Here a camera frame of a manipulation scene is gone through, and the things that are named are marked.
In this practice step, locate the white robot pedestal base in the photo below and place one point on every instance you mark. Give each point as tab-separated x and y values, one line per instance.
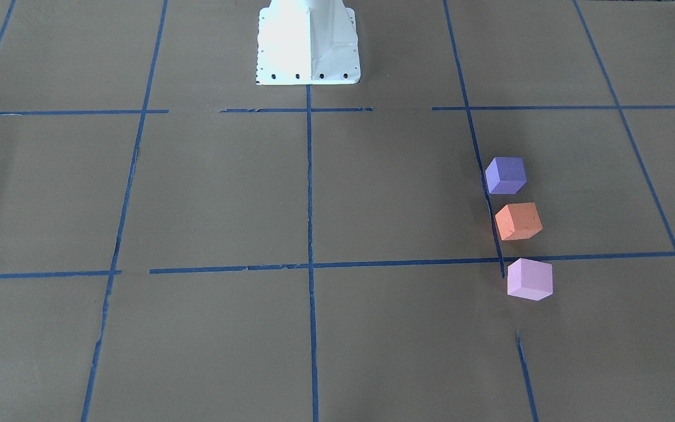
307	43

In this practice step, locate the dark purple foam cube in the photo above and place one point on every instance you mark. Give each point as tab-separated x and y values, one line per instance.
505	175

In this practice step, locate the orange foam cube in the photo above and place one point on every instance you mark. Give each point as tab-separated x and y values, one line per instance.
518	221

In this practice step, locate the light pink foam cube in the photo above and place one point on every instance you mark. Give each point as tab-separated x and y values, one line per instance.
532	280

